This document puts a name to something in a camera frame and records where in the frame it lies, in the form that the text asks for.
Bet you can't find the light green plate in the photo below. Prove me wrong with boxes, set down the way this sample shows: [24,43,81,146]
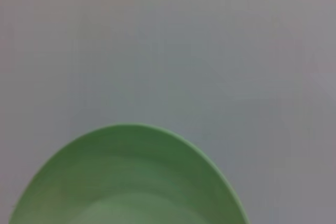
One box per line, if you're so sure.
[7,123,250,224]

